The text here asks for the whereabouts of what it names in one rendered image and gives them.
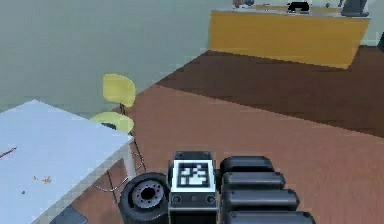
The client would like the white dining table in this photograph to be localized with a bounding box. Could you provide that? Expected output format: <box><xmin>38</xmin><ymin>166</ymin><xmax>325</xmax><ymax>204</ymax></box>
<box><xmin>0</xmin><ymin>99</ymin><xmax>137</xmax><ymax>224</ymax></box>

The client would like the black pan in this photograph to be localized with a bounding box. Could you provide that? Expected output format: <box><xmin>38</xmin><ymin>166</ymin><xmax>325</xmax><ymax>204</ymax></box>
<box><xmin>286</xmin><ymin>1</ymin><xmax>311</xmax><ymax>15</ymax></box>

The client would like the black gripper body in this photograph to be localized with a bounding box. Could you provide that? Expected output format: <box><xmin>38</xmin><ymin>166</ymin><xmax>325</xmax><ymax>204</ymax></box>
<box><xmin>118</xmin><ymin>171</ymin><xmax>172</xmax><ymax>224</ymax></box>

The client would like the dark grey chair seat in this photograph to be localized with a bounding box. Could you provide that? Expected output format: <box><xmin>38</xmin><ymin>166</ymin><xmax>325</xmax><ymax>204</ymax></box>
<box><xmin>49</xmin><ymin>205</ymin><xmax>89</xmax><ymax>224</ymax></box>

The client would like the yellow kitchen counter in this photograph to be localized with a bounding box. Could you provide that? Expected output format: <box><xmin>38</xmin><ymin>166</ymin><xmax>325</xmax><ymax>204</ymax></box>
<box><xmin>208</xmin><ymin>4</ymin><xmax>372</xmax><ymax>70</ymax></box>

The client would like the black coffee machine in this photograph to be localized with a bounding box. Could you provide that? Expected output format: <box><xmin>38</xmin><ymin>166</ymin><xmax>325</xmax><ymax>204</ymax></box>
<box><xmin>340</xmin><ymin>0</ymin><xmax>370</xmax><ymax>18</ymax></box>

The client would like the yellow chair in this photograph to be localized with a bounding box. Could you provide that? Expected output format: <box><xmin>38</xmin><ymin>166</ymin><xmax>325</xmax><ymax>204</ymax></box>
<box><xmin>89</xmin><ymin>73</ymin><xmax>148</xmax><ymax>203</ymax></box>

